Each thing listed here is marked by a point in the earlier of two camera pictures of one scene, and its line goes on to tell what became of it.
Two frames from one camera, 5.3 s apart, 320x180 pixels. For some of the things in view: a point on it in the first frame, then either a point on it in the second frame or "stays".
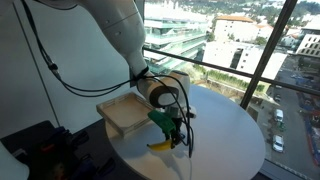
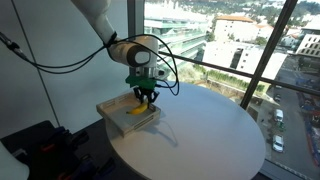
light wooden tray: x=125 y=112 stays
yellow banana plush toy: x=161 y=146 -> x=138 y=110
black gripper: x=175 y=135 -> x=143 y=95
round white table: x=228 y=144 stays
